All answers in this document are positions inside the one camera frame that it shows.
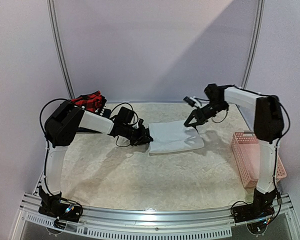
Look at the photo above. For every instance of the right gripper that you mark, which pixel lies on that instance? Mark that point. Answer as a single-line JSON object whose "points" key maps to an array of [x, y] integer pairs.
{"points": [[201, 113]]}

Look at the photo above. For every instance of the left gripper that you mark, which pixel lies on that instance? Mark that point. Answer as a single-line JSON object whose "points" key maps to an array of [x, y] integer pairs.
{"points": [[144, 139]]}

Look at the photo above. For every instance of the white cloth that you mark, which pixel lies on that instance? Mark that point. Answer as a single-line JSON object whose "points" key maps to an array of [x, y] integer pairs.
{"points": [[173, 137]]}

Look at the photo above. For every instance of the red black plaid shirt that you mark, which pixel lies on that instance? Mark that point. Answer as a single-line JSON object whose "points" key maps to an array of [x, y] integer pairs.
{"points": [[90, 102]]}

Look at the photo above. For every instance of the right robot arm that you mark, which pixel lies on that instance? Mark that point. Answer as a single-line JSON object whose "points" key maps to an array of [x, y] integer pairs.
{"points": [[268, 127]]}

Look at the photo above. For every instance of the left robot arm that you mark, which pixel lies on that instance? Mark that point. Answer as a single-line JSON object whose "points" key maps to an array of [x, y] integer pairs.
{"points": [[62, 126]]}

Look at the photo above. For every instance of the pink plastic laundry basket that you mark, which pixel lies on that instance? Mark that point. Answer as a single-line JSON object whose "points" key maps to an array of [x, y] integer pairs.
{"points": [[246, 150]]}

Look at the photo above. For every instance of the folded navy blue garment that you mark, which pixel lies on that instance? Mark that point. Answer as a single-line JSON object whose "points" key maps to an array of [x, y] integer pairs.
{"points": [[106, 113]]}

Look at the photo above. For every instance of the folded black garment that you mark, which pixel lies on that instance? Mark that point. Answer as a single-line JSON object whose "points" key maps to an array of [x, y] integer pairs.
{"points": [[103, 103]]}

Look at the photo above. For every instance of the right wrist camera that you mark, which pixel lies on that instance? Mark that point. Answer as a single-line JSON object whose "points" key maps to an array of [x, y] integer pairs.
{"points": [[193, 102]]}

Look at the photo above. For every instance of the right aluminium corner post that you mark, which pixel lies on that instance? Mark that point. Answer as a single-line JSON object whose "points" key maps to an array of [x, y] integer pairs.
{"points": [[254, 42]]}

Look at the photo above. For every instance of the aluminium corner post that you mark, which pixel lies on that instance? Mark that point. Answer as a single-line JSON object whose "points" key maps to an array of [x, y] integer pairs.
{"points": [[254, 42], [59, 47]]}

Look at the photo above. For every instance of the aluminium front rail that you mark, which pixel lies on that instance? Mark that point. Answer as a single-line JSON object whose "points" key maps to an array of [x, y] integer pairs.
{"points": [[114, 224]]}

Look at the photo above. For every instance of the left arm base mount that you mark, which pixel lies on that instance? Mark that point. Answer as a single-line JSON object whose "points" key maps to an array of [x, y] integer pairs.
{"points": [[58, 207]]}

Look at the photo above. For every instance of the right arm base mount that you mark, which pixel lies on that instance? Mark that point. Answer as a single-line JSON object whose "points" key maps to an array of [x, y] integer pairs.
{"points": [[244, 212]]}

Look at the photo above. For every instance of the left aluminium corner post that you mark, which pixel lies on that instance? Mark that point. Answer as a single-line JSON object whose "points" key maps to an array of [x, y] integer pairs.
{"points": [[59, 47]]}

